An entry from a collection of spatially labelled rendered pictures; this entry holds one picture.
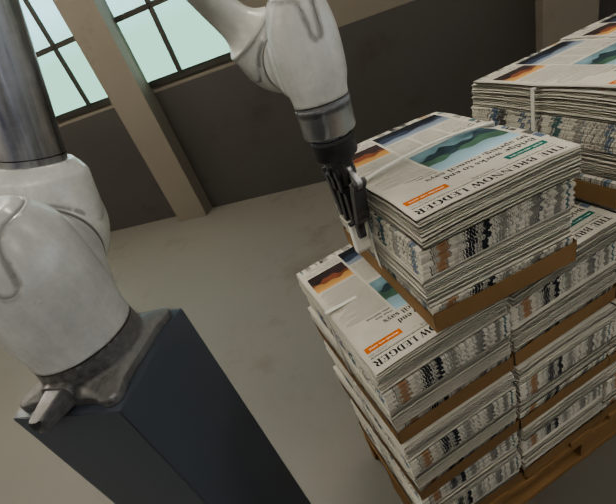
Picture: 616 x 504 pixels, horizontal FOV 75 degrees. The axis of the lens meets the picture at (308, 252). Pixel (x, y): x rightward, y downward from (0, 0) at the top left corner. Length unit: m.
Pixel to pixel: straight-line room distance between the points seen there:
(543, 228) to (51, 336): 0.74
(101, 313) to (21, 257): 0.12
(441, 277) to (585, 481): 0.99
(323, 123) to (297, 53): 0.10
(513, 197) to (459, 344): 0.28
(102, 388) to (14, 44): 0.50
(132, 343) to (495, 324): 0.62
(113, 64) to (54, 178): 2.94
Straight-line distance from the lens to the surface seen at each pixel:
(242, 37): 0.75
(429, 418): 0.87
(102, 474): 0.82
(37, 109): 0.76
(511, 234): 0.71
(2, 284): 0.59
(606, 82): 0.93
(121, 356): 0.65
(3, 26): 0.76
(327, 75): 0.62
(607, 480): 1.55
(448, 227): 0.61
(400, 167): 0.75
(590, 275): 1.00
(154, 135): 3.69
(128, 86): 3.65
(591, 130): 0.95
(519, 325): 0.89
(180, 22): 3.49
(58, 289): 0.59
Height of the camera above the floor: 1.36
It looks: 31 degrees down
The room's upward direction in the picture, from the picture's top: 22 degrees counter-clockwise
